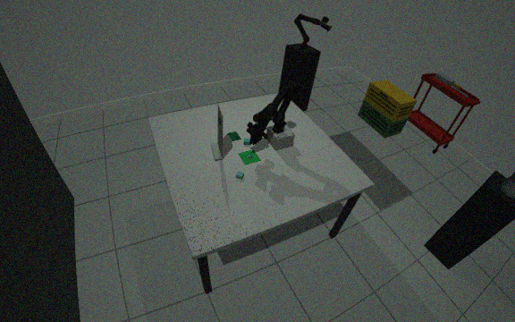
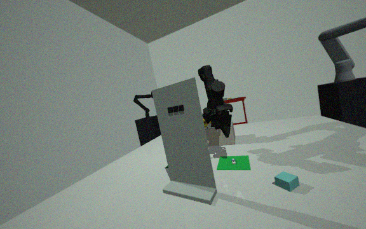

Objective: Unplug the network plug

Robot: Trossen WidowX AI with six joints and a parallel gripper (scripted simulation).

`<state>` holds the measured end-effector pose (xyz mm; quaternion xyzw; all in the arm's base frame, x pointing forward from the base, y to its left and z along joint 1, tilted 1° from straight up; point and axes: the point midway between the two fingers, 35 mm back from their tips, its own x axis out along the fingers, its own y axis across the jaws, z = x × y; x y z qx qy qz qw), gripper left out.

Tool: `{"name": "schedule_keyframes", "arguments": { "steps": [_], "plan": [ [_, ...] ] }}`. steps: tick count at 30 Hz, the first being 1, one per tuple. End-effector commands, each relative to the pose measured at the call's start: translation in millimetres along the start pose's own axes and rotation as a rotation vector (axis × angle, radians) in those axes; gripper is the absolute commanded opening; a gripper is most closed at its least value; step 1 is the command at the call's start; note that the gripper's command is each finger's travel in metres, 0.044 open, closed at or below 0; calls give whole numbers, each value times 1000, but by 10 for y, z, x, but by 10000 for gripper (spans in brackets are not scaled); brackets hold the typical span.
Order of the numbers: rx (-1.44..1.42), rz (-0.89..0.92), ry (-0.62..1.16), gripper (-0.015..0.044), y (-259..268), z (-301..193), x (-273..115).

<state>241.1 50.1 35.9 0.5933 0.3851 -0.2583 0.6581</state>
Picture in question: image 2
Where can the green square mat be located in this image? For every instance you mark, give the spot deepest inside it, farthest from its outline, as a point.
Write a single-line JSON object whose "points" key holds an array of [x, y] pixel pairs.
{"points": [[242, 163]]}

